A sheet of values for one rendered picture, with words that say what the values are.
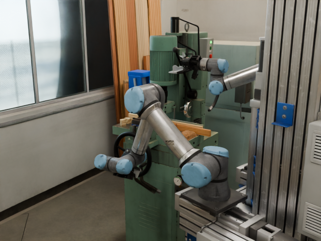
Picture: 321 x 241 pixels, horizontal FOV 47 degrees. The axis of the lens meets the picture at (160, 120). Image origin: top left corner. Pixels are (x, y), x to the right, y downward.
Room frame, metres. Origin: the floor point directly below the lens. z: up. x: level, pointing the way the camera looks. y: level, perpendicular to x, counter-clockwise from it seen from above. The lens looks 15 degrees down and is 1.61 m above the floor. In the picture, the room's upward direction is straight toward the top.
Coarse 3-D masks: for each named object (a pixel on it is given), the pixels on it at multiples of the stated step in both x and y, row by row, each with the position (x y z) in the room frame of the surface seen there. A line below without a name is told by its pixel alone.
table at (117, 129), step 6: (114, 126) 2.43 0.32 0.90; (120, 126) 2.42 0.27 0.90; (126, 126) 2.42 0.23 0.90; (114, 132) 2.43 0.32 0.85; (120, 132) 2.40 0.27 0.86; (156, 138) 2.23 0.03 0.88; (192, 138) 2.16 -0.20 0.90; (198, 138) 2.22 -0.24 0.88; (150, 144) 2.15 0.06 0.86; (156, 144) 2.20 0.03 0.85; (162, 144) 2.21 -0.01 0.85; (192, 144) 2.15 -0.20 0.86
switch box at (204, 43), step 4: (200, 40) 2.56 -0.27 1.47; (204, 40) 2.54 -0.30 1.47; (208, 40) 2.54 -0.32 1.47; (212, 40) 2.59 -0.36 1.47; (200, 44) 2.56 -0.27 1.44; (204, 44) 2.54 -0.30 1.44; (208, 44) 2.55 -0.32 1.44; (212, 44) 2.59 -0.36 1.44; (200, 48) 2.56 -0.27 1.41; (204, 48) 2.54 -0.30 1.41; (208, 48) 2.55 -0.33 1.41; (212, 48) 2.59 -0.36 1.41; (200, 52) 2.56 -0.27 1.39; (204, 52) 2.54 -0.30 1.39; (208, 52) 2.55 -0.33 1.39; (212, 52) 2.60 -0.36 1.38; (204, 56) 2.54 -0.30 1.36; (208, 56) 2.55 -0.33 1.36; (212, 56) 2.60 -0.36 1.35
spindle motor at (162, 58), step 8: (152, 40) 2.35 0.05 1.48; (160, 40) 2.32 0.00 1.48; (168, 40) 2.32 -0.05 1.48; (176, 40) 2.37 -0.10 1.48; (152, 48) 2.35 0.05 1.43; (160, 48) 2.32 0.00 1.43; (168, 48) 2.32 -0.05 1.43; (152, 56) 2.36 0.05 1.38; (160, 56) 2.32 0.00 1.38; (168, 56) 2.33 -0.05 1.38; (176, 56) 2.38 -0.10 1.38; (152, 64) 2.36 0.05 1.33; (160, 64) 2.32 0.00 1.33; (168, 64) 2.33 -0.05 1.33; (176, 64) 2.38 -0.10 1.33; (152, 72) 2.36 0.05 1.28; (160, 72) 2.32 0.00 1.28; (168, 72) 2.33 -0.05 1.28; (152, 80) 2.36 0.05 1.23; (160, 80) 2.32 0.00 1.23; (168, 80) 2.33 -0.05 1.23; (176, 80) 2.38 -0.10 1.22
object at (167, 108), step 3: (168, 102) 2.41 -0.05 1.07; (171, 102) 2.42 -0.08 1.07; (174, 102) 2.45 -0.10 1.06; (165, 105) 2.36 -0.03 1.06; (168, 105) 2.39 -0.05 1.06; (171, 105) 2.42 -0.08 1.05; (165, 108) 2.36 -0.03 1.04; (168, 108) 2.39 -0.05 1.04; (171, 108) 2.42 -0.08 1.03; (165, 111) 2.35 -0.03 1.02; (168, 111) 2.39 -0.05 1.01; (171, 111) 2.42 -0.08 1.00
